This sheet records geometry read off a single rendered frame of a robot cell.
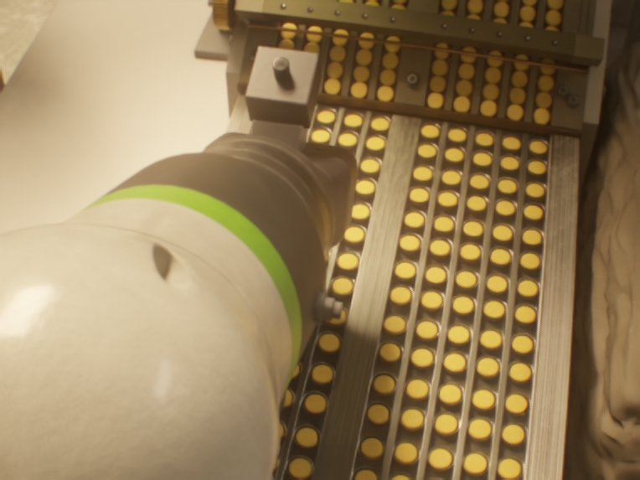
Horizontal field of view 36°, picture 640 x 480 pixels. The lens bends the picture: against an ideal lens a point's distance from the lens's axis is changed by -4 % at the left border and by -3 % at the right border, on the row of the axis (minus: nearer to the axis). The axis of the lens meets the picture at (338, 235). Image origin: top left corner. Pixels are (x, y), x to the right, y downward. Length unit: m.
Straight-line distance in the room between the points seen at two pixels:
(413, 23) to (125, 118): 0.34
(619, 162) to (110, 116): 0.45
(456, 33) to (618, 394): 0.24
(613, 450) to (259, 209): 0.28
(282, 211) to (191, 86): 0.56
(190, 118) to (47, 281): 0.65
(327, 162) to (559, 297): 0.16
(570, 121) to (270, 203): 0.34
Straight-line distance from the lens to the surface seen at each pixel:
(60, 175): 0.85
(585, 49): 0.63
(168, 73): 0.92
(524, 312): 0.56
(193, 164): 0.36
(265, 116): 0.49
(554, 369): 0.53
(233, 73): 0.67
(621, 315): 0.56
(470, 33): 0.63
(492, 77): 0.66
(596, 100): 0.66
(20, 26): 2.41
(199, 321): 0.24
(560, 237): 0.59
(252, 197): 0.34
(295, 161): 0.43
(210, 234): 0.30
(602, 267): 0.60
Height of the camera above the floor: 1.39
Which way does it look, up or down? 49 degrees down
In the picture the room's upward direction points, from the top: 1 degrees clockwise
